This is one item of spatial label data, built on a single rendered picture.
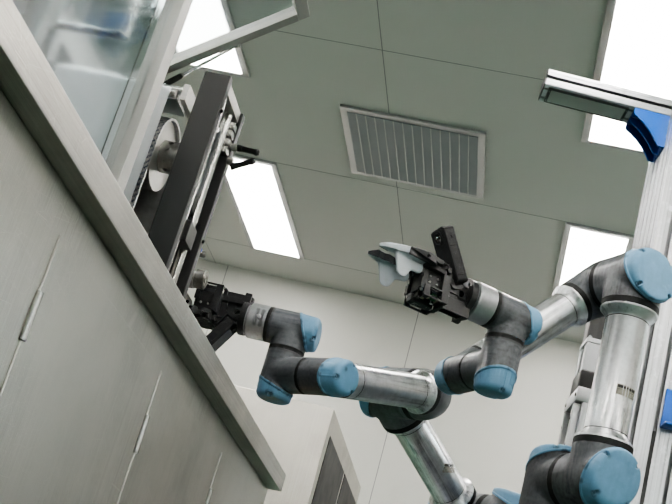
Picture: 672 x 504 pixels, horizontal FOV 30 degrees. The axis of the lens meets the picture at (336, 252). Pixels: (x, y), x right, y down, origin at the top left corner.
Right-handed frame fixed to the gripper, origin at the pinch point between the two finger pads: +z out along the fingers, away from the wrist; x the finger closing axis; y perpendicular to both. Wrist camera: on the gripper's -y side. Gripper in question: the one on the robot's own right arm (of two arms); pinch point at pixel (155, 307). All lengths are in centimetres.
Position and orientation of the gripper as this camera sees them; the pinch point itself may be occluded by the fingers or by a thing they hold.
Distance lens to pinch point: 267.4
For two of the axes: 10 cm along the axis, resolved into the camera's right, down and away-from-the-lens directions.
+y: 2.6, -9.0, 3.5
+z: -9.6, -2.1, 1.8
